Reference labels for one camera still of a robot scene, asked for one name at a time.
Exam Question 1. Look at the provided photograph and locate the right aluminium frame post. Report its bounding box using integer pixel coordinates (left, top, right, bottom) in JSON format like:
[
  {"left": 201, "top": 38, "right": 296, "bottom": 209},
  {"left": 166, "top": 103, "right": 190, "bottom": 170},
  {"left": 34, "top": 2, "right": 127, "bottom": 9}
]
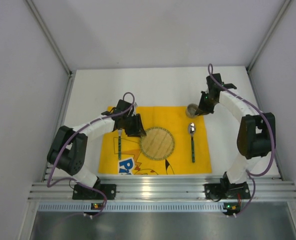
[{"left": 246, "top": 0, "right": 293, "bottom": 74}]

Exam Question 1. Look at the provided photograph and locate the fork with green handle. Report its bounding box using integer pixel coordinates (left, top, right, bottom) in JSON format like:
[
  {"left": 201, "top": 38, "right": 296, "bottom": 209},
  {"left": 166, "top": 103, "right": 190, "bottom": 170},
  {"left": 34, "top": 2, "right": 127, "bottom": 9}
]
[{"left": 118, "top": 129, "right": 122, "bottom": 160}]

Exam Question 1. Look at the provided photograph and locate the round woven bamboo plate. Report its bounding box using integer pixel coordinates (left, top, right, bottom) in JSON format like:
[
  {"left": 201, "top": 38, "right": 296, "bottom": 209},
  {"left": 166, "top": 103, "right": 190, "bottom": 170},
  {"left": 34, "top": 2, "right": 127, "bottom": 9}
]
[{"left": 139, "top": 126, "right": 175, "bottom": 161}]

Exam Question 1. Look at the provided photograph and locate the yellow pikachu placemat cloth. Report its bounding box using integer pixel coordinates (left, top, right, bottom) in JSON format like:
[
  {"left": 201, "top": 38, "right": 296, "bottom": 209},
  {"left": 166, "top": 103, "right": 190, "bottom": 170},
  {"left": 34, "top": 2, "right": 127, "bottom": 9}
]
[{"left": 98, "top": 106, "right": 212, "bottom": 176}]

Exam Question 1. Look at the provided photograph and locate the speckled ceramic cup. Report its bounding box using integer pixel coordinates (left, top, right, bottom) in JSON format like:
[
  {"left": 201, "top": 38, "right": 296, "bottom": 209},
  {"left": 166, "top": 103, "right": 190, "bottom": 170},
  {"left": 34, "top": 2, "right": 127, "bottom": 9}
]
[{"left": 185, "top": 103, "right": 198, "bottom": 119}]

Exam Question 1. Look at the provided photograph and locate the aluminium frame post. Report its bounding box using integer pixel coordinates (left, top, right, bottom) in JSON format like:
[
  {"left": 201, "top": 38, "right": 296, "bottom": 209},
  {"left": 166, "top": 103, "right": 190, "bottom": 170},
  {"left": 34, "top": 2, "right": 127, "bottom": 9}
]
[
  {"left": 23, "top": 0, "right": 72, "bottom": 76},
  {"left": 246, "top": 0, "right": 293, "bottom": 74}
]

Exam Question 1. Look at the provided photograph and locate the aluminium mounting rail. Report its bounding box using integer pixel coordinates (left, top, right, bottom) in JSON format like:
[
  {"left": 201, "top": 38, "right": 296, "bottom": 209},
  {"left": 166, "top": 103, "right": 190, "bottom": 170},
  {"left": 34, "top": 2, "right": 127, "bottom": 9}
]
[{"left": 28, "top": 175, "right": 296, "bottom": 202}]

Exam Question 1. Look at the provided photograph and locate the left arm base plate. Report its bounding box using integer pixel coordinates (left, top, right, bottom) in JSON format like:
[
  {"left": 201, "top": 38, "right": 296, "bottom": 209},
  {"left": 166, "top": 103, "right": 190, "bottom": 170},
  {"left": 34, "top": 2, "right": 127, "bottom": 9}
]
[{"left": 72, "top": 184, "right": 116, "bottom": 200}]

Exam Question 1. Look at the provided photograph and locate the left aluminium frame post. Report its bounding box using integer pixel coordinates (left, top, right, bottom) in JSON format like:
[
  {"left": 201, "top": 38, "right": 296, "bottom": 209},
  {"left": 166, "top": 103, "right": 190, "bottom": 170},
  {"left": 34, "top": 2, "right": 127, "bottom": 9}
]
[{"left": 23, "top": 0, "right": 72, "bottom": 76}]

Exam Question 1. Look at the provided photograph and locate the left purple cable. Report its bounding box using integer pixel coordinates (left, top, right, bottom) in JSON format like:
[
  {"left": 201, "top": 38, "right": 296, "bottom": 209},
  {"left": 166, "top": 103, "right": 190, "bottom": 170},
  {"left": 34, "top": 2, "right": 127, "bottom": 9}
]
[{"left": 46, "top": 91, "right": 136, "bottom": 217}]

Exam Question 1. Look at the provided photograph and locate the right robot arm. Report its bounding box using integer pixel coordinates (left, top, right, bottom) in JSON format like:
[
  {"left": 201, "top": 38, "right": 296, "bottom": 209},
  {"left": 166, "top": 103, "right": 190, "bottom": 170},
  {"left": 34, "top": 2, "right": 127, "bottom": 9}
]
[{"left": 195, "top": 73, "right": 276, "bottom": 199}]

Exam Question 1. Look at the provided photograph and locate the slotted cable duct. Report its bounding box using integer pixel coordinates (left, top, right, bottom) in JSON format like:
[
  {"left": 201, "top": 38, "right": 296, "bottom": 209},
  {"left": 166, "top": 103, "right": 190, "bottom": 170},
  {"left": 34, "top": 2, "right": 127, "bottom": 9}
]
[{"left": 38, "top": 202, "right": 240, "bottom": 213}]

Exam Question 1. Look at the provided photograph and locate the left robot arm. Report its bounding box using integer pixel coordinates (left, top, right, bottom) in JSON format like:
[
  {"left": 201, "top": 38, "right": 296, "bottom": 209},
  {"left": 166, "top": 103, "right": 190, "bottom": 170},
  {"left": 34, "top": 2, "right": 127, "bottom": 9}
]
[{"left": 46, "top": 99, "right": 146, "bottom": 189}]

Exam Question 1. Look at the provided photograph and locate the spoon with green handle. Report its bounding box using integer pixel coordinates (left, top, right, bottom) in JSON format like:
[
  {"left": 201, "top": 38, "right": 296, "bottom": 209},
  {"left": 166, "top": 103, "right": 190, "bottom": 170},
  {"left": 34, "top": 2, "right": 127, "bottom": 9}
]
[{"left": 188, "top": 122, "right": 196, "bottom": 163}]

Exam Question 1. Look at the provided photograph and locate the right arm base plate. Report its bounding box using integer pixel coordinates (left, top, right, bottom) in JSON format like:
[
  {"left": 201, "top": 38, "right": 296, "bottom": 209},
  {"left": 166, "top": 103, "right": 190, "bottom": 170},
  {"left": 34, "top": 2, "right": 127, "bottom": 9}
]
[{"left": 204, "top": 182, "right": 251, "bottom": 202}]

